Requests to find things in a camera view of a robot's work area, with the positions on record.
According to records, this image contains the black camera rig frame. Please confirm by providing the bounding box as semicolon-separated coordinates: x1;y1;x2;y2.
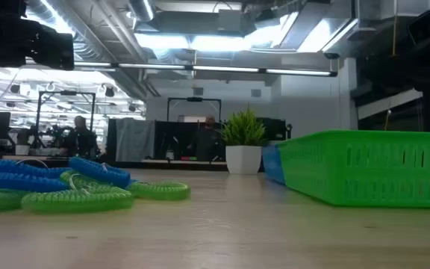
34;90;97;150
166;96;223;123

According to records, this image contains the blue spring keychain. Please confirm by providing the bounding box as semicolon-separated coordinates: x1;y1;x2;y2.
67;156;132;189
0;159;70;179
0;171;69;194

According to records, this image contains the person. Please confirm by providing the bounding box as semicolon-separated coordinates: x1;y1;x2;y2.
58;115;99;158
187;114;226;162

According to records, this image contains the green plastic basket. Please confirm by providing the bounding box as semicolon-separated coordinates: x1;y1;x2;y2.
276;129;430;209

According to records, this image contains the black aluminium table frame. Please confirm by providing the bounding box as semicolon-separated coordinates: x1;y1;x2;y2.
0;155;267;173

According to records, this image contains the green plant in white pot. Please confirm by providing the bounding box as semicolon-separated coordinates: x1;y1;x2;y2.
217;107;268;176

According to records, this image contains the black workstation backdrop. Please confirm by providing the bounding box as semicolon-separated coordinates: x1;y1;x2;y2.
105;117;289;162

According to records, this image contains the blue plastic basket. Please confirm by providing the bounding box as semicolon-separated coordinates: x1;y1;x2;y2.
261;144;287;186

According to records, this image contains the LED light bar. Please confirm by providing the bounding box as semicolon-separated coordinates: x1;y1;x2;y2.
24;59;338;78

